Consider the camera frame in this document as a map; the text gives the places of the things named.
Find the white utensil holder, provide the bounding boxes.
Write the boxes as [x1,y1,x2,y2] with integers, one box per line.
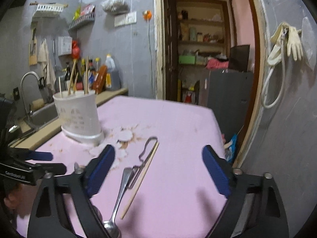
[53,90,104,146]

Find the long brown chopstick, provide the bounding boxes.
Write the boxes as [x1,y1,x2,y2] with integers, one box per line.
[68,59,77,96]
[84,57,89,95]

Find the kitchen faucet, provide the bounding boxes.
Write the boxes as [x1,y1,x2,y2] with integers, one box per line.
[19,70,46,115]

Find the left hand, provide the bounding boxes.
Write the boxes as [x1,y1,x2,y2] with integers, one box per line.
[4,184,38,218]

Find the metal spoon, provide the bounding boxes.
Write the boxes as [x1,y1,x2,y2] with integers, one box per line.
[104,168,133,238]

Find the blue snack bag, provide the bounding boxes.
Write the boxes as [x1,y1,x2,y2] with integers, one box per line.
[224,134,238,163]

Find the thin light chopstick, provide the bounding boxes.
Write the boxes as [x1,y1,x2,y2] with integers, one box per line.
[73,73,78,94]

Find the dark wine bottle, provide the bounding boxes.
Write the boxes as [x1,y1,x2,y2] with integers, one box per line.
[64,62,71,90]

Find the short light chopstick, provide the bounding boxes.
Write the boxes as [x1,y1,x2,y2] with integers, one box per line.
[120,142,159,220]

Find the brown sauce bottle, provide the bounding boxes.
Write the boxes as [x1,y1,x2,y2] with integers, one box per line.
[92,65,107,95]

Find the large oil bottle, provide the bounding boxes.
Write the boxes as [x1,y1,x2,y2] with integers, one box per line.
[105,54,120,91]

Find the red hanging bag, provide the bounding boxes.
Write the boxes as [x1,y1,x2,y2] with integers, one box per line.
[72,40,81,60]

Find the grey refrigerator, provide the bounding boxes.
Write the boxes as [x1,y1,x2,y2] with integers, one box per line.
[198,69,254,141]

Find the pink cloth on fridge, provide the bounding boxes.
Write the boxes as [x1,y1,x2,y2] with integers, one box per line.
[206,58,229,70]

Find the green box on shelf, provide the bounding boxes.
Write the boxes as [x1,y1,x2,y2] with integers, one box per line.
[178,55,196,65]

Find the cream rubber gloves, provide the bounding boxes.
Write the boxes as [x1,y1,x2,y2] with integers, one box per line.
[268,22,304,67]

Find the white wall rack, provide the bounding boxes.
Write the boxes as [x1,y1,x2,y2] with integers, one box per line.
[30,2,68,18]

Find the grey wall rack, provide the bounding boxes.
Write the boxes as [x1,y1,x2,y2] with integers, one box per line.
[68,12,95,31]

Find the wall socket panel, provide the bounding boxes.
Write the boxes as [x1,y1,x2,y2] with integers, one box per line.
[114,11,137,27]

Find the plastic bag on wall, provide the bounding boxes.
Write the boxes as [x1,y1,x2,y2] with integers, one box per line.
[100,0,130,15]

